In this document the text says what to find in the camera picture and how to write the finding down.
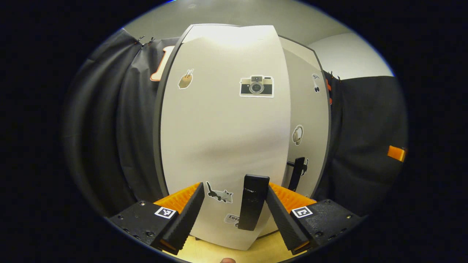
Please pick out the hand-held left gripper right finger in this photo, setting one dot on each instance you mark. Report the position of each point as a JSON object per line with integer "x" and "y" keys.
{"x": 281, "y": 217}

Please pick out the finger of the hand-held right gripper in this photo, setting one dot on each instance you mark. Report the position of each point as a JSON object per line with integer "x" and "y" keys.
{"x": 396, "y": 153}

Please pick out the white shoe cabinet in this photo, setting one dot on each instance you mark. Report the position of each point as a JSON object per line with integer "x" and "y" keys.
{"x": 157, "y": 146}

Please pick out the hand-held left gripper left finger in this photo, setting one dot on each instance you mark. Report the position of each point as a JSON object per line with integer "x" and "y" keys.
{"x": 188, "y": 215}

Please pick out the white shoe cabinet door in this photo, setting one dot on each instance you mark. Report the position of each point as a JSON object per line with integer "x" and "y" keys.
{"x": 219, "y": 138}
{"x": 310, "y": 109}

